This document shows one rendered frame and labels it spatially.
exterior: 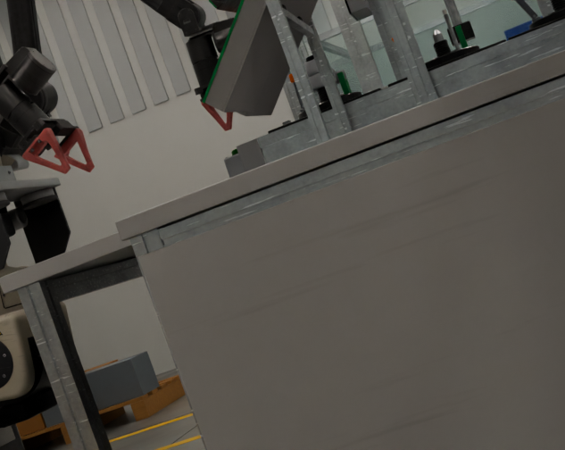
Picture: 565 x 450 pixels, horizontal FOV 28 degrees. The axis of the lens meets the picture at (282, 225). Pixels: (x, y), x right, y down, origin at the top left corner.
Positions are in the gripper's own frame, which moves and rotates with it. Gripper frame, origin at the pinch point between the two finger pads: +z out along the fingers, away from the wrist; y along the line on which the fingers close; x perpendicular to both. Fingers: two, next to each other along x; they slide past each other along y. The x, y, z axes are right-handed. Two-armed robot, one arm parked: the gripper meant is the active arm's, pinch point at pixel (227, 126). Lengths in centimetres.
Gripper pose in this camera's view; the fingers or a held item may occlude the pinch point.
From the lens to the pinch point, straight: 239.8
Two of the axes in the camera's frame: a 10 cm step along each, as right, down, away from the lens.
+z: 3.2, 9.5, -0.2
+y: 1.9, -0.5, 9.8
